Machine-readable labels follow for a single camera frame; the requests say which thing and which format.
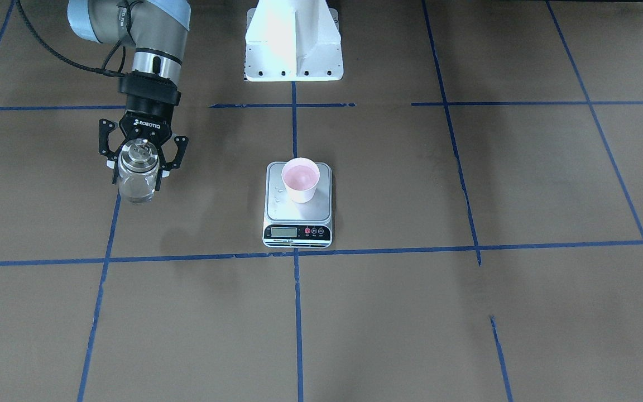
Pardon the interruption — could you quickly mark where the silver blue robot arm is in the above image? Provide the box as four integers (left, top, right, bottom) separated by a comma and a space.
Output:
67, 1, 191, 203

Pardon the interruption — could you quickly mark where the silver digital kitchen scale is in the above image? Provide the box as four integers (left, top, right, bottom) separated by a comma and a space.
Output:
261, 162, 333, 248

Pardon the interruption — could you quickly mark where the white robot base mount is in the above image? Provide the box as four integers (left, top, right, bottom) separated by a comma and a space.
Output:
243, 1, 344, 82

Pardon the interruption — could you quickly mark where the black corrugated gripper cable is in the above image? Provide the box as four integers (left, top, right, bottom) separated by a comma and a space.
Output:
15, 0, 132, 76

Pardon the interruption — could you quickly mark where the clear glass sauce bottle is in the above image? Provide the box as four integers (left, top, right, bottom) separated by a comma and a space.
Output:
117, 139, 159, 204

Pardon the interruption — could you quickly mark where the pink paper cup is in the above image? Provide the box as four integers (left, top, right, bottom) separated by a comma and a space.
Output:
281, 157, 321, 203

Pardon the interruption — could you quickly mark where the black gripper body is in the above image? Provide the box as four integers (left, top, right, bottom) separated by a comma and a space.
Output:
118, 72, 181, 151

